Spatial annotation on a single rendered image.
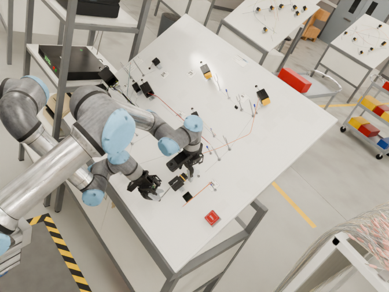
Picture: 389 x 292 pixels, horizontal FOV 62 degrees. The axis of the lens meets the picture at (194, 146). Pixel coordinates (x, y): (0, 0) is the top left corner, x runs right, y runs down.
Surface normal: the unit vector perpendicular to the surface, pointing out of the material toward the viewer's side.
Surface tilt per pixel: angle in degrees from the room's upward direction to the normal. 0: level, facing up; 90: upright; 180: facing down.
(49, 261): 0
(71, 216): 0
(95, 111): 40
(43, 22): 90
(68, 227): 0
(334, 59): 90
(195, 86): 45
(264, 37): 50
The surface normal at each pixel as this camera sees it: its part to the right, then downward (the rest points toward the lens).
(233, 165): -0.27, -0.41
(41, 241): 0.33, -0.77
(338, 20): -0.78, 0.10
